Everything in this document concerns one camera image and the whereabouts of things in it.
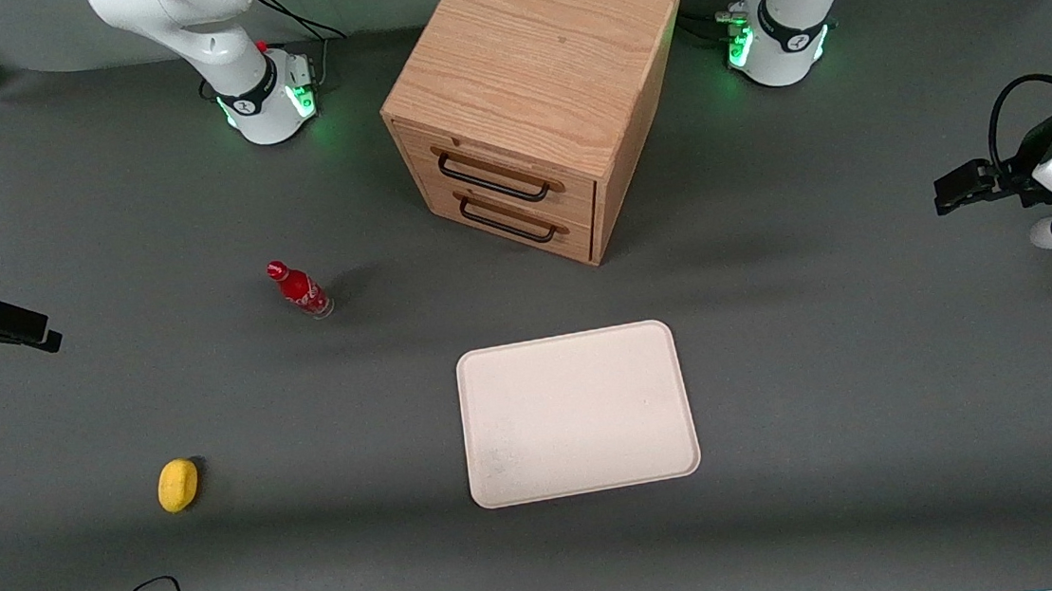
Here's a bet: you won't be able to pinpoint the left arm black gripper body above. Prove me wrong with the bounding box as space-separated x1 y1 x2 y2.
1003 104 1052 208

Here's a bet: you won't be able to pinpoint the black drawer handle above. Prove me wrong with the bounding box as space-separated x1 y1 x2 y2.
456 188 562 250
434 141 556 212

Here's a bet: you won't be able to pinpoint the black arm base cable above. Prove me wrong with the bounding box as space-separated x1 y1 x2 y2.
678 7 737 48
255 0 348 49

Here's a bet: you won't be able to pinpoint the red cola bottle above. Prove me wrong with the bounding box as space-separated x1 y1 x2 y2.
265 255 337 324

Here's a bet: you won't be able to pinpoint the yellow lemon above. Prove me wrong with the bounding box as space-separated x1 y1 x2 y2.
155 456 204 515

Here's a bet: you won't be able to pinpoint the wooden drawer cabinet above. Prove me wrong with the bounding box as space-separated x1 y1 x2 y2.
370 0 707 284

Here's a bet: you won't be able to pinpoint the cream plastic tray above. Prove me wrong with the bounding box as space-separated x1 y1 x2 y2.
452 317 705 512

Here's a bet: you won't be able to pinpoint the wooden drawer front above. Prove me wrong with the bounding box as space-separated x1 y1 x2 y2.
392 104 601 244
420 164 602 279

